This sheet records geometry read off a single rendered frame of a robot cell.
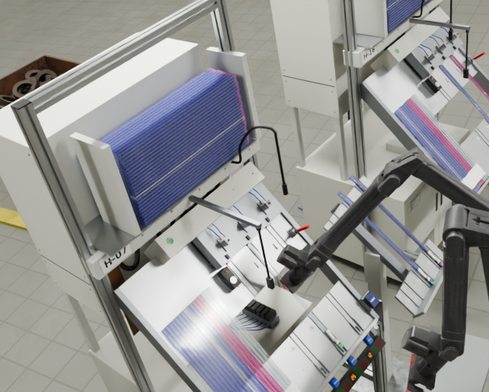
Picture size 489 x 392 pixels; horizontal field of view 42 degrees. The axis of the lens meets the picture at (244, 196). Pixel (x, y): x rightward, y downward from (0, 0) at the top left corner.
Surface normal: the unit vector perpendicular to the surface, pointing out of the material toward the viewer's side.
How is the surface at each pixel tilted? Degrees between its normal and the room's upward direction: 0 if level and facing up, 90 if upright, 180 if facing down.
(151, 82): 90
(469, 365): 0
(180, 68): 90
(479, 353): 0
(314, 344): 44
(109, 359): 0
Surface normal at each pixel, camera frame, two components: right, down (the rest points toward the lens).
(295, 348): 0.40, -0.36
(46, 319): -0.18, -0.79
